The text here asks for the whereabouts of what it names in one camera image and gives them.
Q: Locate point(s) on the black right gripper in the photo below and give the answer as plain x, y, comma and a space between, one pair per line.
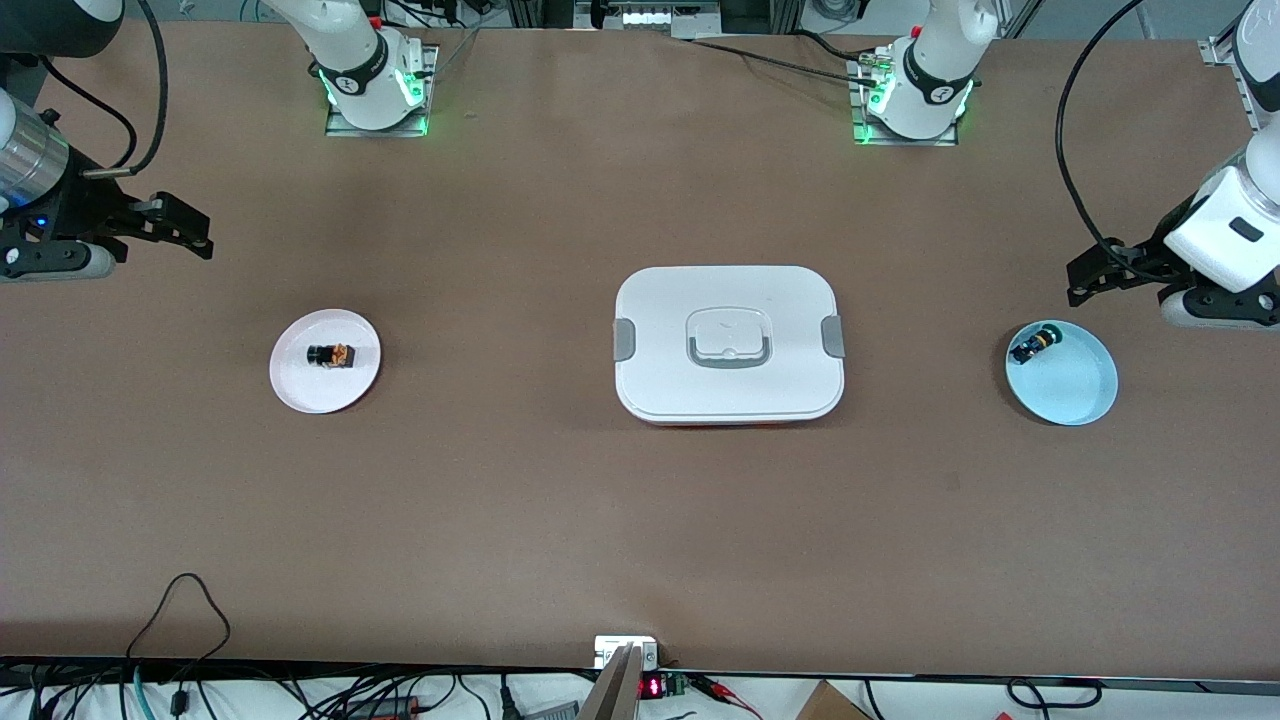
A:
82, 207

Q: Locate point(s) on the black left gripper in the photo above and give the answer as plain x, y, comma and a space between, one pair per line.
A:
1143, 252

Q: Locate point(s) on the orange push-button switch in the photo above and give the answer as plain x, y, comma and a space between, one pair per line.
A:
340, 355

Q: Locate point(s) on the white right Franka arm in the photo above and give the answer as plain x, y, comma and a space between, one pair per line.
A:
365, 70

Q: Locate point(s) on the white lunch box grey latches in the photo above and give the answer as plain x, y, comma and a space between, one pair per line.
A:
730, 390

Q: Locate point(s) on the blue black small part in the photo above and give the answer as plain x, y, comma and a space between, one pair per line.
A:
1035, 345

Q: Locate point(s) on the light blue round plate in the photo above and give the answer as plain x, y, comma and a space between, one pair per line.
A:
1065, 385

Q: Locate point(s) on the pink round plate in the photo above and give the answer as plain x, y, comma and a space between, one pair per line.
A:
325, 385

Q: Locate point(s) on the brown cardboard piece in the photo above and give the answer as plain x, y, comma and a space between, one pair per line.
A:
830, 705

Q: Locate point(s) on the red clip leads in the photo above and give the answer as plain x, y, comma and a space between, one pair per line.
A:
725, 692

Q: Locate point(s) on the red digit display module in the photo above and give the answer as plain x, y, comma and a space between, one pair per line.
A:
652, 687

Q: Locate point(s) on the grey flat bar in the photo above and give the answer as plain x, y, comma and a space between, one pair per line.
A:
612, 695

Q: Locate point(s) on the aluminium frame rail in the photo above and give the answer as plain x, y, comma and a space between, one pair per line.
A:
1225, 52

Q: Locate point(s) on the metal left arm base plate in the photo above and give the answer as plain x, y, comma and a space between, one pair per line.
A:
905, 142

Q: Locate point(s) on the white metal bracket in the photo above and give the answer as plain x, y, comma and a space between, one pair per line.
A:
612, 648

